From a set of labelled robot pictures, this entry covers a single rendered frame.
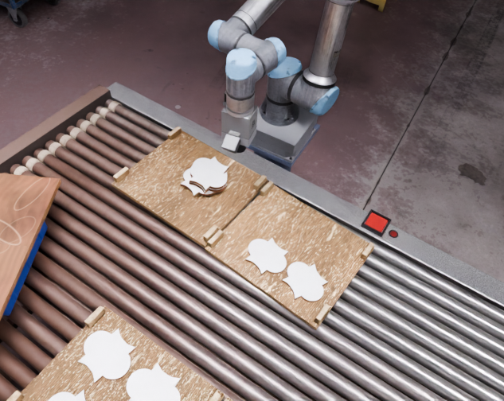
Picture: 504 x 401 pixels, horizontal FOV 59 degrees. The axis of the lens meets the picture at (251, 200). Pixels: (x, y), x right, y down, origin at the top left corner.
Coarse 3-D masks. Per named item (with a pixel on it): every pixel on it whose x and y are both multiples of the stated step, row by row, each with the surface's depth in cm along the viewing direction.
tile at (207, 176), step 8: (192, 168) 150; (200, 168) 150; (208, 168) 150; (216, 168) 151; (192, 176) 149; (200, 176) 148; (208, 176) 148; (216, 176) 148; (224, 176) 149; (200, 184) 146; (208, 184) 146; (216, 184) 146; (224, 184) 146
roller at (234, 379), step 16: (48, 240) 138; (64, 256) 134; (80, 272) 132; (96, 272) 133; (96, 288) 130; (112, 288) 129; (128, 304) 126; (144, 320) 124; (160, 320) 124; (160, 336) 123; (176, 336) 121; (192, 352) 119; (208, 352) 119; (208, 368) 117; (224, 368) 116; (240, 384) 114; (256, 400) 113; (272, 400) 112
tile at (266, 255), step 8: (256, 240) 139; (264, 240) 139; (272, 240) 139; (248, 248) 137; (256, 248) 137; (264, 248) 137; (272, 248) 137; (280, 248) 138; (248, 256) 135; (256, 256) 135; (264, 256) 135; (272, 256) 136; (280, 256) 136; (256, 264) 134; (264, 264) 134; (272, 264) 134; (280, 264) 134; (264, 272) 133; (272, 272) 132; (280, 272) 133
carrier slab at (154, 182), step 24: (168, 144) 164; (192, 144) 165; (144, 168) 156; (168, 168) 157; (240, 168) 159; (144, 192) 150; (168, 192) 150; (240, 192) 152; (168, 216) 144; (192, 216) 144; (216, 216) 145
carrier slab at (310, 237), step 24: (240, 216) 146; (264, 216) 146; (288, 216) 147; (312, 216) 147; (240, 240) 140; (288, 240) 141; (312, 240) 142; (336, 240) 142; (360, 240) 143; (240, 264) 134; (288, 264) 136; (312, 264) 136; (336, 264) 137; (360, 264) 137; (264, 288) 130; (288, 288) 130; (336, 288) 131; (312, 312) 126
